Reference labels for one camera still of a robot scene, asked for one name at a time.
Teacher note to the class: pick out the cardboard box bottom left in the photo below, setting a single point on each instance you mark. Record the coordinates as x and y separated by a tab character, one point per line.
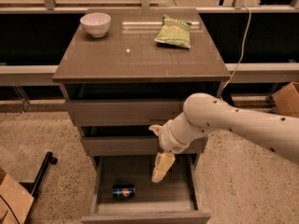
15	200

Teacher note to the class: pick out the green chip bag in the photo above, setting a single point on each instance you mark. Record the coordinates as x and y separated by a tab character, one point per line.
175	32

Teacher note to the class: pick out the grey open bottom drawer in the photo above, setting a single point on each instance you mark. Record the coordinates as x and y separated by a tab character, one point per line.
175	200

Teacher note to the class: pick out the grey top drawer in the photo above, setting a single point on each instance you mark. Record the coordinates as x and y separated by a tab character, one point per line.
123	112

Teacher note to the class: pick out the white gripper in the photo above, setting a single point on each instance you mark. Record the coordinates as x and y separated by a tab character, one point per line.
165	137

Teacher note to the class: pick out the cardboard box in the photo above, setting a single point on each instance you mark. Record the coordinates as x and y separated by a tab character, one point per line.
287	100
15	200

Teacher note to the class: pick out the blue pepsi can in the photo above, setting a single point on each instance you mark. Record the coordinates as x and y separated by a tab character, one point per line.
123	192

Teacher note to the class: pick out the white ceramic bowl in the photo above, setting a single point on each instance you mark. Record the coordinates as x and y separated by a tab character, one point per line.
96	24

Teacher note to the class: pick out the grey middle drawer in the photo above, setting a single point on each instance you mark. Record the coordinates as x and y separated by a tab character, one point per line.
119	141

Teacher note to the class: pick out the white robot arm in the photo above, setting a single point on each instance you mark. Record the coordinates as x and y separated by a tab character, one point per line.
203	113

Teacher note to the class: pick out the grey drawer cabinet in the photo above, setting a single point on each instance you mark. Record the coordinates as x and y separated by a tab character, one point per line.
127	63

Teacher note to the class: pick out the black chair leg with caster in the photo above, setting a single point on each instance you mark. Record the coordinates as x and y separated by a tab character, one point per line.
33	187

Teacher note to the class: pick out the cardboard box right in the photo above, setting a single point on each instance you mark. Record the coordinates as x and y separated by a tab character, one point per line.
287	100

